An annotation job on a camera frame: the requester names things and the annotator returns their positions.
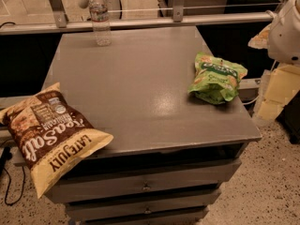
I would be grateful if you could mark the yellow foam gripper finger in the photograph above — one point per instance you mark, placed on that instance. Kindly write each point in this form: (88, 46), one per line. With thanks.
(283, 85)

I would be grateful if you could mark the clear plastic water bottle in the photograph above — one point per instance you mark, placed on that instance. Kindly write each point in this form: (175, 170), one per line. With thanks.
(101, 22)

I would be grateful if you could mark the green snack bag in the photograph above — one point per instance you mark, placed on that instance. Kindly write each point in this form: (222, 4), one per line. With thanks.
(216, 80)

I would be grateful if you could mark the grey drawer cabinet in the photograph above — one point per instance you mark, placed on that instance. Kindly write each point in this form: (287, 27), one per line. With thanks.
(170, 151)

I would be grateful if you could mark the brown yellow Late July chip bag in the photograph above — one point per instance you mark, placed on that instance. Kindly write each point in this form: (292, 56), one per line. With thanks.
(52, 136)

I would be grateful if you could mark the metal guard rail frame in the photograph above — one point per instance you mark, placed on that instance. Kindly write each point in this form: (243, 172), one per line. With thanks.
(58, 16)

